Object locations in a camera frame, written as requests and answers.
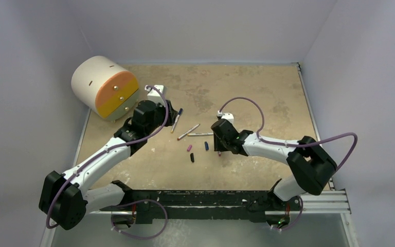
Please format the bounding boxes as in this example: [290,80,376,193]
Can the pen with yellow end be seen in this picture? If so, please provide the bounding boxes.
[170,115,180,133]

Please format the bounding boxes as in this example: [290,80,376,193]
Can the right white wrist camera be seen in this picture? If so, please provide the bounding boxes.
[217,111,234,125]

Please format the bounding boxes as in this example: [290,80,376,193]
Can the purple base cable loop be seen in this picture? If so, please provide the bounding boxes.
[110,200,168,240]

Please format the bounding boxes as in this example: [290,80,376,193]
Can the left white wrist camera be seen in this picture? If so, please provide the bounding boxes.
[145,85,166,105]

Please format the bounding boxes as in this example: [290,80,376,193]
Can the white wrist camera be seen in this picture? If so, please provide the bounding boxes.
[217,111,234,125]
[145,85,166,105]

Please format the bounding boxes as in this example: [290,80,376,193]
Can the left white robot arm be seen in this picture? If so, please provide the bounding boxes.
[39,100,178,230]

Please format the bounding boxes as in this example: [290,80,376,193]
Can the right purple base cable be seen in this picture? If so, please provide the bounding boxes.
[269,198,304,233]

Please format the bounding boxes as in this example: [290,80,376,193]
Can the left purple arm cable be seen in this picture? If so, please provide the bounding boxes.
[46,85,170,230]

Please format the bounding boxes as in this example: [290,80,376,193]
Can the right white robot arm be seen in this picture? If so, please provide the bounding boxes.
[211,118,337,209]

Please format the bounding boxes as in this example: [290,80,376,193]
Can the pen with orange tip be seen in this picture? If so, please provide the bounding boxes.
[187,133,213,137]

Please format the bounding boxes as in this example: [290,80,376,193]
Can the round white drawer cabinet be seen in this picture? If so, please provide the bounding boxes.
[71,56,140,121]

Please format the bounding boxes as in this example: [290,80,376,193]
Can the aluminium table edge rail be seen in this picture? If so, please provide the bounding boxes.
[296,62,351,215]

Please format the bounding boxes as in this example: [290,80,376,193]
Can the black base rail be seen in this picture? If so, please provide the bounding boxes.
[101,181,302,227]

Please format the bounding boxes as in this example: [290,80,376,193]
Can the pen with red tip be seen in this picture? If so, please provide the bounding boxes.
[177,123,201,141]

